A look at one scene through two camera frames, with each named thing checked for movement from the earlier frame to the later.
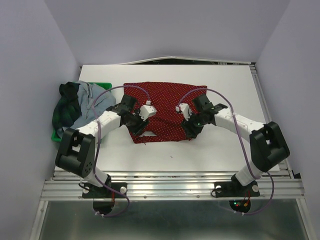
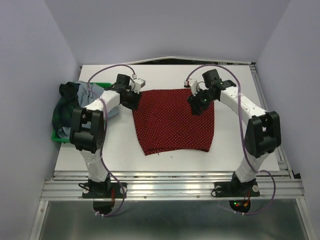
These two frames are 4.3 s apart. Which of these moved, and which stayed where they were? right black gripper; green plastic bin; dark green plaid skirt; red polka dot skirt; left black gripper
Moved: right black gripper; left black gripper; red polka dot skirt
Stayed: dark green plaid skirt; green plastic bin
